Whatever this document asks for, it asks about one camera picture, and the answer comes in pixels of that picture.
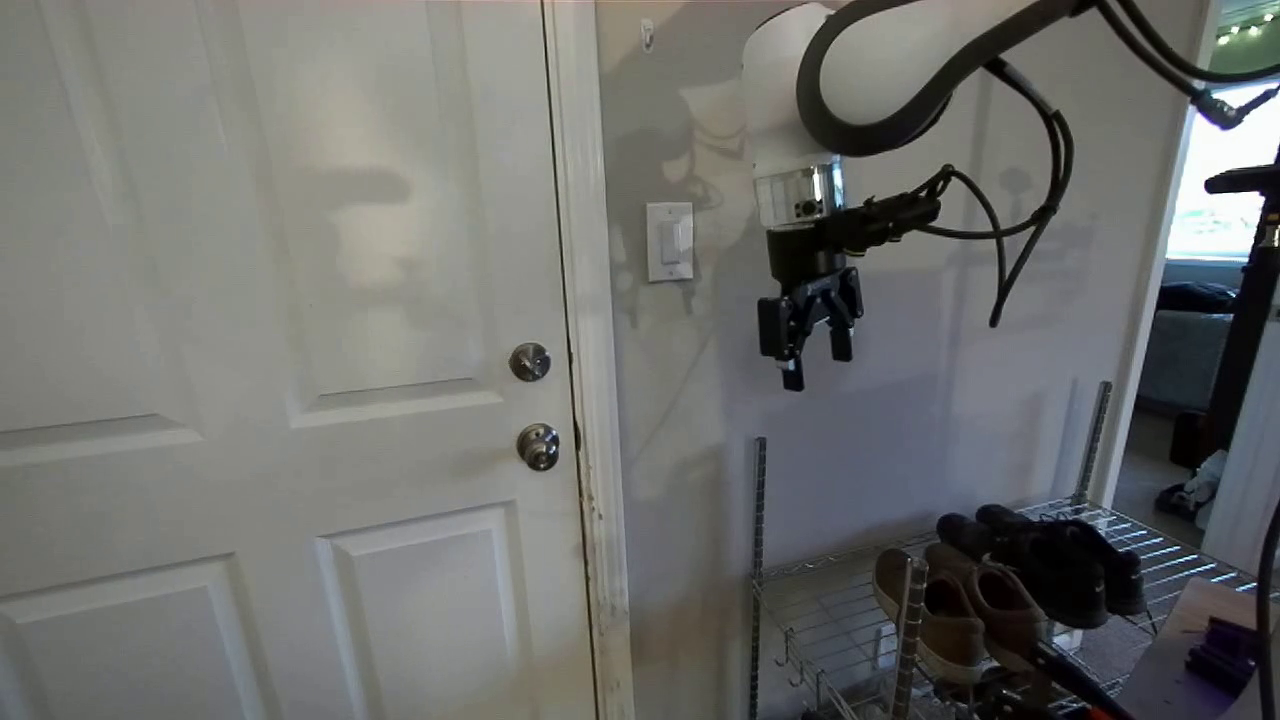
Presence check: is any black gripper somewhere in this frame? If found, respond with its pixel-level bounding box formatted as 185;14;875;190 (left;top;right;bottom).
756;225;863;393

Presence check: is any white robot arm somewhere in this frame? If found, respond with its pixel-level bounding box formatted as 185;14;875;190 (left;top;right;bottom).
746;0;1280;393

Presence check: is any silver deadbolt lock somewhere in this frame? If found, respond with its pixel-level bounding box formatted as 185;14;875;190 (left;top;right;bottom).
507;346;553;386

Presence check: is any silver door knob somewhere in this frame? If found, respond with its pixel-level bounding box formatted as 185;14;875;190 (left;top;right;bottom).
518;425;561;474

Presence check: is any tan suede shoe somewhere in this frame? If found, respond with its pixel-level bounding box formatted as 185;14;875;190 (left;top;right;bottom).
925;546;1049;659
871;547;985;685

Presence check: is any black shoe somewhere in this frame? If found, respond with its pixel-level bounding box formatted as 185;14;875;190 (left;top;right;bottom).
977;505;1143;628
935;505;1108;628

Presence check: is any purple black block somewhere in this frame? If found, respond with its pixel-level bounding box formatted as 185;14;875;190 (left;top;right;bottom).
1186;617;1259;695

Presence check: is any white panel front door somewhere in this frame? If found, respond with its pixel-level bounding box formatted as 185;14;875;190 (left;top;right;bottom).
0;0;598;720

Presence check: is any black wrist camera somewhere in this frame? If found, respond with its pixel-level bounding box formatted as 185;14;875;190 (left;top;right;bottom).
835;194;941;252

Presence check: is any white wall light switch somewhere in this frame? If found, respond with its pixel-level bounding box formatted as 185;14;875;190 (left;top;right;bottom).
645;201;696;285

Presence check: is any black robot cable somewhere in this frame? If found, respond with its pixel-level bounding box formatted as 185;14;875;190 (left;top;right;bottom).
915;55;1081;334

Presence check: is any metal wire shoe rack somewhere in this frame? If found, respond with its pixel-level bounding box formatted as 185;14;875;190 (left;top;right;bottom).
756;382;1255;720

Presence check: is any black camera tripod stand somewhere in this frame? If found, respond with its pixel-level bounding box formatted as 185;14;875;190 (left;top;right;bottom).
1208;156;1280;449

